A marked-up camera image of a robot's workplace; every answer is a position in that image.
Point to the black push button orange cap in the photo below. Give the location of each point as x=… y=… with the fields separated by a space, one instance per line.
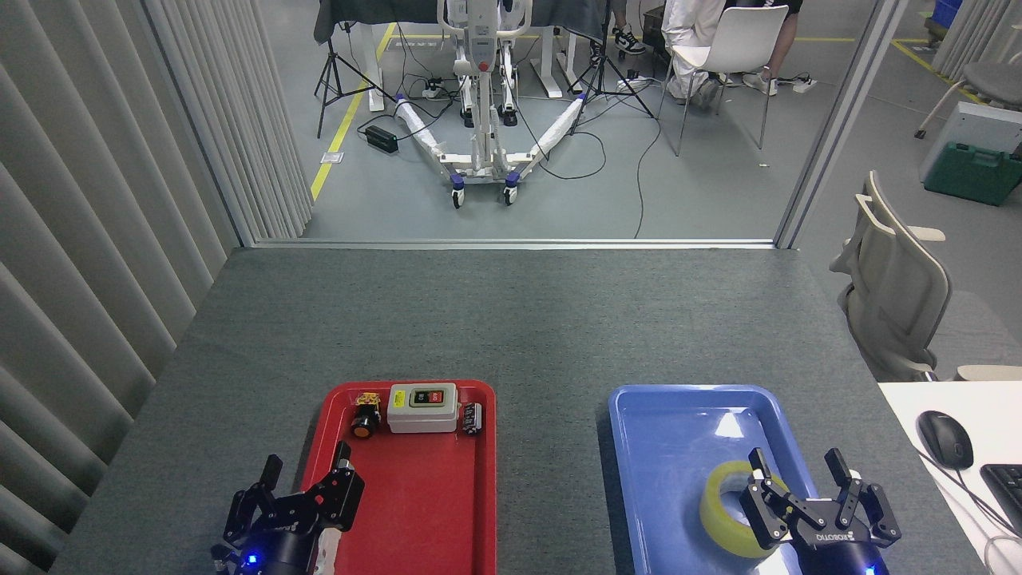
x=365 y=421

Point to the red plastic tray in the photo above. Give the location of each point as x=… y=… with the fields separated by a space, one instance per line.
x=439 y=495

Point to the grey flat box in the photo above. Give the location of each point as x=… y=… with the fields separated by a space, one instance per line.
x=978 y=128

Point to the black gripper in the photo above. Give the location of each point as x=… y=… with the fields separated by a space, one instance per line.
x=830 y=551
x=279 y=551

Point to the white desk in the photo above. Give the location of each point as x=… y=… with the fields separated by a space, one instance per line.
x=910 y=399

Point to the black computer mouse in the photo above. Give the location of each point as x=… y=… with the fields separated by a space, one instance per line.
x=944 y=439

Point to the grey padded chair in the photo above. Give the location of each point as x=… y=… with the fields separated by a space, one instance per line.
x=994 y=80

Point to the seated person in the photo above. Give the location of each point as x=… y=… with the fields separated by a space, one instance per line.
x=687 y=32

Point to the white power strip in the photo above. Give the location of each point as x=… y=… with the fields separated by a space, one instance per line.
x=433 y=91

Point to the desk with dark cloth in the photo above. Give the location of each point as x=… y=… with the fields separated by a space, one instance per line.
x=375 y=16

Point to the white plastic chair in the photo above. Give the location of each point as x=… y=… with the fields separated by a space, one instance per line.
x=746 y=40

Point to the grey vertical blinds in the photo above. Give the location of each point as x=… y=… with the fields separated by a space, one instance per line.
x=96 y=200

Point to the silver frame rail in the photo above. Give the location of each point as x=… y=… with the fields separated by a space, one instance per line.
x=511 y=243

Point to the green plastic case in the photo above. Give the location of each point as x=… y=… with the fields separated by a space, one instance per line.
x=970 y=172

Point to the white two-button switch box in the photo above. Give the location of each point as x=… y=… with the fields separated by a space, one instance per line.
x=421 y=419

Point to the white wheeled stand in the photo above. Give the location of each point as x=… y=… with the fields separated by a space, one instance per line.
x=483 y=96

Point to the silver frame post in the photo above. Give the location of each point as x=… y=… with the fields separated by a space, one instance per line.
x=838 y=128

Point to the black tripod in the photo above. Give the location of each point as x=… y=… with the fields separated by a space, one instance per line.
x=331 y=72
x=600 y=76

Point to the beige office chair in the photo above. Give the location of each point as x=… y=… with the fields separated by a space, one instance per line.
x=894 y=295

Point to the black keyboard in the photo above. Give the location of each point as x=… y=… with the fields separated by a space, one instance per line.
x=1008 y=495

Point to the blue plastic tray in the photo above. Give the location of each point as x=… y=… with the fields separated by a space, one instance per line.
x=663 y=447

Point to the blue bin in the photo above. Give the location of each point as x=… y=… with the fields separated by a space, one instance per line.
x=946 y=12

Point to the small black switch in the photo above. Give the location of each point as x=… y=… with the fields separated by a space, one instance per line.
x=472 y=419

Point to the black power brick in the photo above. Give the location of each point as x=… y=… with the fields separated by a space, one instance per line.
x=382 y=139

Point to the yellow tape roll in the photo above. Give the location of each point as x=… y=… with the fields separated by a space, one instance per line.
x=718 y=519

